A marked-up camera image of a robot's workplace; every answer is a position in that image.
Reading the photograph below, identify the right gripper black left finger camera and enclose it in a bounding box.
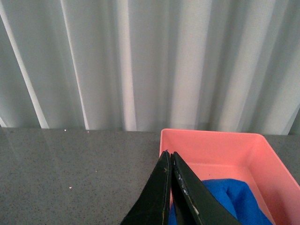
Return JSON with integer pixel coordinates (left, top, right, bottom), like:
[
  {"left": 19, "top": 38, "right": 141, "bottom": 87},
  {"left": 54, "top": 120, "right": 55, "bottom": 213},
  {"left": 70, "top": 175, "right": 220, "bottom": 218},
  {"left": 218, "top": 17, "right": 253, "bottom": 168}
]
[{"left": 121, "top": 151, "right": 172, "bottom": 225}]

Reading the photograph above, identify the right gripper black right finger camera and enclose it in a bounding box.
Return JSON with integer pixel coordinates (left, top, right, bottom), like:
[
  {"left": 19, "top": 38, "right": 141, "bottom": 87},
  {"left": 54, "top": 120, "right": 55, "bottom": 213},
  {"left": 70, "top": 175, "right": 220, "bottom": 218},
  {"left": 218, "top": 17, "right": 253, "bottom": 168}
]
[{"left": 171, "top": 152, "right": 240, "bottom": 225}]

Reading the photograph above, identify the blue microfiber cloth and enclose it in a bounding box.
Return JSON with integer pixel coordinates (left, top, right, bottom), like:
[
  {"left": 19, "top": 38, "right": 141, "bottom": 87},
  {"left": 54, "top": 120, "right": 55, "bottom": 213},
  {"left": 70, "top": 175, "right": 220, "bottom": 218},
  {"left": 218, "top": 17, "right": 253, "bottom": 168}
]
[{"left": 168, "top": 179, "right": 271, "bottom": 225}]

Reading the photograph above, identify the pink plastic bin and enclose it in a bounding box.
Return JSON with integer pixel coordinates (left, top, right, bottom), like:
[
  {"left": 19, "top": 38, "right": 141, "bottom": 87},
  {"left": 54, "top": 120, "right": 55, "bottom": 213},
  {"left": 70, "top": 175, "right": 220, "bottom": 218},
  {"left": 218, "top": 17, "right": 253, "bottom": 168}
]
[{"left": 160, "top": 128, "right": 300, "bottom": 225}]

